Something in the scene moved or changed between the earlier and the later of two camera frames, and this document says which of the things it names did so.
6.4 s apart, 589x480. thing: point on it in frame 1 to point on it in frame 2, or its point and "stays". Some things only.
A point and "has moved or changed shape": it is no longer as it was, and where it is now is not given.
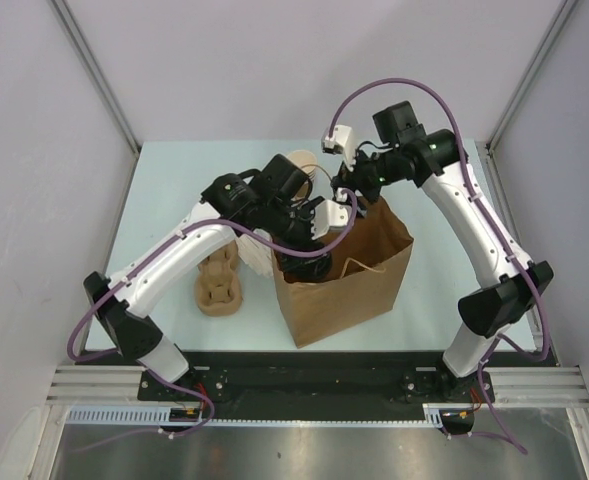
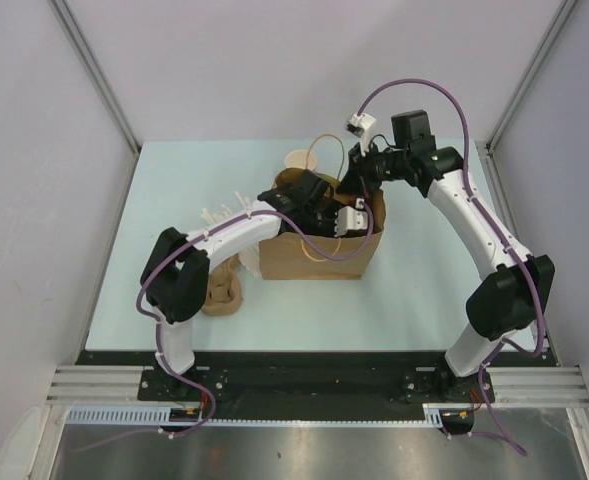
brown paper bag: x=367 y=270 has moved or changed shape
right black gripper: x=353 y=179 stays
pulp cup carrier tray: x=218 y=288 stays
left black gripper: x=306 y=238 to x=330 y=213
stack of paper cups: x=308 y=162 stays
